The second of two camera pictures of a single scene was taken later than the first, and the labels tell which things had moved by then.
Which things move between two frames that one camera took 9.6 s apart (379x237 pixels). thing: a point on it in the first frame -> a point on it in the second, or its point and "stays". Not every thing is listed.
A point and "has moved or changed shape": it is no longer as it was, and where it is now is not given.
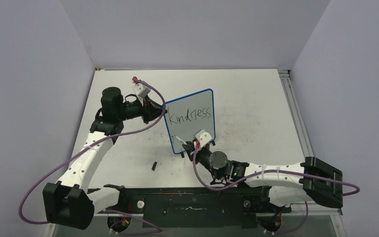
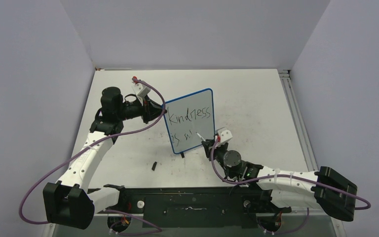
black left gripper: [150, 110] stays
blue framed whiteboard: [186, 116] stays
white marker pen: [183, 141] has moved or changed shape
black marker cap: [154, 166] stays
